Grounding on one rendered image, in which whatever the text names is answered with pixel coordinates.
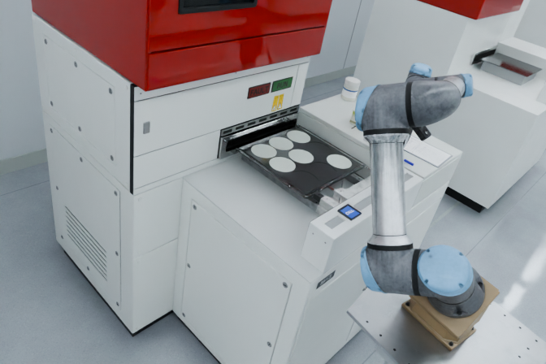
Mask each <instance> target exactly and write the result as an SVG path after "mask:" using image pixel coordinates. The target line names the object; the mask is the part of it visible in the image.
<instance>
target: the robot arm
mask: <svg viewBox="0 0 546 364"><path fill-rule="evenodd" d="M431 74H432V68H431V67H430V66H428V65H426V64H424V63H413V64H412V65H411V68H410V70H409V74H408V76H407V79H406V81H405V82H403V83H395V84H377V85H376V86H370V87H365V88H364V89H362V91H361V92H360V93H359V95H358V97H357V101H356V106H355V121H356V126H357V129H358V130H359V131H361V132H363V137H364V138H365V139H366V140H367V141H368V142H369V144H370V182H371V205H372V226H373V234H372V236H371V237H370V238H369V239H368V240H367V246H365V247H363V248H362V251H361V255H360V256H361V258H360V267H361V273H362V278H363V281H364V283H365V285H366V286H367V287H368V288H369V289H370V290H371V291H374V292H380V293H385V294H387V293H394V294H403V295H411V296H422V297H427V298H428V300H429V302H430V303H431V304H432V306H433V307H434V308H435V309H436V310H437V311H439V312H440V313H441V314H443V315H445V316H448V317H450V318H455V319H460V318H465V317H468V316H471V315H472V314H474V313H475V312H476V311H477V310H478V309H479V308H480V307H481V305H482V304H483V301H484V298H485V287H484V284H483V280H482V278H481V276H480V275H479V273H478V272H477V271H476V270H475V269H474V268H473V267H472V266H471V264H470V262H469V260H468V259H467V258H466V256H465V255H464V254H463V253H462V252H460V251H459V250H458V249H455V248H453V247H452V246H449V245H434V246H432V247H430V248H428V249H414V246H413V241H412V240H411V239H410V238H409V237H408V236H407V234H406V213H405V170H404V148H405V146H406V144H407V143H408V141H409V139H410V137H411V134H412V132H413V130H414V132H415V133H416V134H417V136H418V138H419V139H420V140H421V141H425V140H426V139H427V138H428V137H430V136H431V133H430V131H429V130H428V129H427V127H426V126H427V125H430V124H434V123H437V122H439V121H441V120H442V119H446V118H447V117H449V116H450V115H451V114H452V113H454V112H455V111H456V110H457V108H458V107H459V105H460V103H461V99H462V98H466V97H471V96H472V95H473V77H472V75H471V74H470V73H467V74H462V73H460V74H458V75H451V76H437V77H431Z"/></svg>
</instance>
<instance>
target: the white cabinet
mask: <svg viewBox="0 0 546 364"><path fill-rule="evenodd" d="M448 185H449V181H448V182H446V183H445V184H443V185H442V186H441V187H439V188H438V189H437V190H436V191H434V192H433V193H431V194H430V195H429V196H427V197H425V198H424V199H423V200H421V201H420V202H419V203H418V204H417V205H415V206H413V207H412V209H411V210H410V211H408V212H407V213H406V234H407V236H408V237H409V238H410V239H411V240H412V241H413V246H414V249H419V247H420V245H421V243H422V241H423V238H424V236H425V234H426V232H427V229H428V228H429V226H430V223H431V221H432V219H433V217H434V215H435V212H436V210H437V208H438V206H439V204H440V201H441V199H442V197H443V196H444V192H445V190H446V188H447V187H448ZM365 246H367V242H366V243H365V244H364V245H363V246H361V247H360V248H358V249H357V250H355V251H354V252H353V253H351V254H350V255H349V256H348V257H347V258H345V259H343V260H342V261H341V262H339V263H338V264H336V265H335V266H334V267H333V268H332V269H330V270H329V271H327V272H326V273H324V274H323V275H321V276H320V277H319V278H317V279H316V280H315V281H314V282H313V283H311V284H310V283H309V282H308V281H306V280H305V279H304V278H303V277H301V276H300V275H299V274H298V273H296V272H295V271H294V270H293V269H292V268H291V267H290V266H288V265H287V264H286V263H285V262H283V261H282V260H281V259H280V258H278V257H277V256H276V255H275V254H273V253H272V252H271V251H270V250H269V249H268V248H267V247H266V246H264V245H263V244H262V243H260V242H259V241H258V240H257V239H255V238H254V237H253V236H252V235H250V234H249V233H248V232H247V231H246V230H245V229H244V228H242V227H241V226H240V225H239V224H238V223H236V222H235V221H234V220H233V219H231V218H230V217H229V216H227V215H226V214H225V213H224V212H222V211H221V210H220V209H219V208H218V207H217V206H216V205H215V204H213V203H212V202H211V201H209V200H208V199H207V198H206V197H204V196H203V195H202V194H201V193H199V192H198V191H197V190H196V189H195V188H194V187H193V186H192V185H190V184H189V183H188V182H187V181H185V180H184V179H183V188H182V198H181V208H180V228H179V238H178V249H177V259H176V269H175V289H174V299H173V309H172V310H173V311H174V312H175V313H176V315H177V316H178V319H179V320H180V321H181V322H182V323H183V324H184V325H185V326H186V327H187V328H188V329H189V330H190V331H191V333H192V334H193V335H194V336H195V337H196V338H197V339H198V340H199V342H200V343H201V344H202V345H203V346H204V347H205V348H206V349H207V351H208V352H209V353H210V354H211V355H212V356H213V357H214V358H215V359H216V361H217V362H218V363H219V364H325V363H326V362H327V361H328V360H329V359H331V358H332V357H333V356H334V355H335V354H336V353H337V352H338V351H339V350H340V349H341V348H342V347H343V346H344V345H345V344H346V343H348V342H349V341H350V340H351V339H352V338H353V337H354V336H355V335H356V334H357V333H358V332H359V331H360V330H361V328H360V327H359V326H358V325H357V324H356V323H355V322H354V321H353V319H352V318H351V317H350V316H349V315H348V314H347V313H346V312H347V310H348V309H349V307H350V306H351V305H352V304H353V303H354V302H355V301H356V300H357V299H358V298H359V297H360V296H361V294H362V293H363V292H364V291H365V290H366V289H367V286H366V285H365V283H364V281H363V278H362V273H361V267H360V258H361V256H360V255H361V251H362V248H363V247H365Z"/></svg>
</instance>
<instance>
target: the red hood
mask: <svg viewBox="0 0 546 364"><path fill-rule="evenodd" d="M31 2H32V11H33V12H34V13H36V14H37V15H39V16H40V17H41V18H42V19H44V20H45V21H47V22H48V23H49V24H51V25H53V26H54V27H55V28H57V29H58V30H59V31H61V32H62V33H64V34H65V35H67V36H68V37H70V38H71V39H72V40H73V41H75V42H76V43H78V44H79V45H80V46H82V47H84V48H85V49H86V50H87V51H89V52H90V53H91V54H93V55H95V56H96V57H97V58H99V59H101V60H102V61H103V62H104V63H106V64H107V65H108V66H110V67H112V68H113V69H115V70H116V71H117V72H118V73H120V74H121V75H122V76H124V77H126V78H127V79H128V80H130V81H131V82H132V83H133V84H135V85H137V86H138V87H139V88H141V89H142V90H144V91H145V92H147V91H150V90H155V89H161V88H166V87H169V86H173V85H180V84H184V83H188V82H192V81H196V80H203V79H206V78H211V77H215V76H221V75H225V74H229V73H233V72H240V71H244V70H248V69H252V68H256V67H262V66H266V65H271V64H274V63H281V62H285V61H289V60H293V59H300V58H304V57H308V56H311V55H316V54H320V51H321V48H322V44H323V38H324V34H325V30H326V27H327V21H328V16H329V13H330V10H331V5H332V0H31Z"/></svg>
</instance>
